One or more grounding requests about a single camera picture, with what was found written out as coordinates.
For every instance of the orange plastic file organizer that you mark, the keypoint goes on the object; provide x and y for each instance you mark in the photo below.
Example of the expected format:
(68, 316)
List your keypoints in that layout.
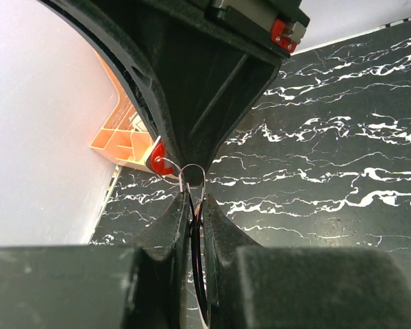
(123, 139)

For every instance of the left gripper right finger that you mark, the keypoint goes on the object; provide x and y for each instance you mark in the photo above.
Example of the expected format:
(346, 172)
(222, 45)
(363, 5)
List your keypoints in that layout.
(252, 286)

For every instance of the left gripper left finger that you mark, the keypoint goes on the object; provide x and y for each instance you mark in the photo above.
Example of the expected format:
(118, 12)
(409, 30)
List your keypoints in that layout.
(140, 285)

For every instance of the large silver keyring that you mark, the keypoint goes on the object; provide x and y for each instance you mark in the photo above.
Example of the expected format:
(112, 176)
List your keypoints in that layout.
(196, 225)

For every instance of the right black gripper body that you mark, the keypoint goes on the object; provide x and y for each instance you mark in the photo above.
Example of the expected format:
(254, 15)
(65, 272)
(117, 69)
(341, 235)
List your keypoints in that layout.
(277, 25)

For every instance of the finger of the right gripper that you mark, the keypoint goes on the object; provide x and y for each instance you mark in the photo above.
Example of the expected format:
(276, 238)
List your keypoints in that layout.
(190, 79)

